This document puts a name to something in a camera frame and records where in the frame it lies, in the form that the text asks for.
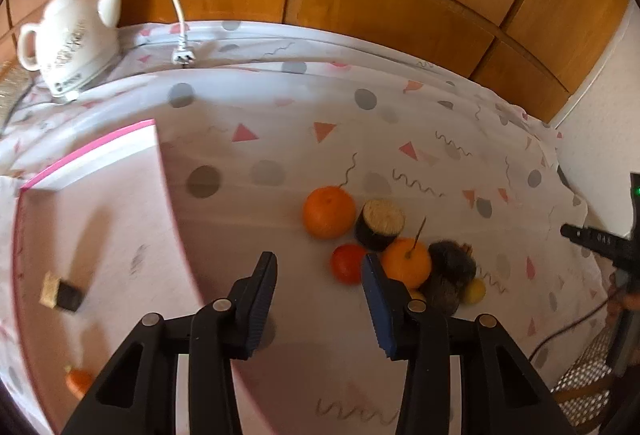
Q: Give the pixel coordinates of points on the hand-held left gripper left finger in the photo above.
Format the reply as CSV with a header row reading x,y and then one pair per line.
x,y
260,310

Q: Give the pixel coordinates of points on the large dark wrinkled avocado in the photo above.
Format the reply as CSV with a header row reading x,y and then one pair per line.
x,y
454,261

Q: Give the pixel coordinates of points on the small dark round passion fruit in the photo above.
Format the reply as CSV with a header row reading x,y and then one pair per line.
x,y
440,297

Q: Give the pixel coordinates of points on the white patterned tablecloth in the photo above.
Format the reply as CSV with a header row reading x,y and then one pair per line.
x,y
300,115

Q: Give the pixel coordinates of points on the cut dark-skinned eggplant piece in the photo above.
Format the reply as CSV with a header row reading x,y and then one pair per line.
x,y
380,225
62,294

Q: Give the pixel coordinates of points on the pink-rimmed white tray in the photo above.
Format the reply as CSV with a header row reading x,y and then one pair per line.
x,y
100,225

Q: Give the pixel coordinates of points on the small yellow potato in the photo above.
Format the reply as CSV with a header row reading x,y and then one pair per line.
x,y
475,291
417,296

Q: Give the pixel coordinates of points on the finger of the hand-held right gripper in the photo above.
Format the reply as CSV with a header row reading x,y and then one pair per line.
x,y
595,239

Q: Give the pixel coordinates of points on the silver kettle base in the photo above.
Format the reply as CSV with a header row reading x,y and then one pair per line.
x,y
70,95

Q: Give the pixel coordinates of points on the white ceramic electric kettle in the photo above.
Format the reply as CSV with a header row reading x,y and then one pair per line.
x,y
70,35

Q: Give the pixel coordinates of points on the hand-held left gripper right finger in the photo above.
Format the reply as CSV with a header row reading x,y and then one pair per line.
x,y
377,310

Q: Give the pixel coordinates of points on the orange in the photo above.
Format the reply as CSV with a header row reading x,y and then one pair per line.
x,y
328,212
406,265

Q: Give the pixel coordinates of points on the orange carrot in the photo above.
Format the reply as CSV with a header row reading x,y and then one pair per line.
x,y
79,381

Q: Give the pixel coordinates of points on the woven chair seat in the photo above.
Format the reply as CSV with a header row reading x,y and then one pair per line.
x,y
585,375

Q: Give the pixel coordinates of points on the red tomato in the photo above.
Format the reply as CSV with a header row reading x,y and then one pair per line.
x,y
347,264

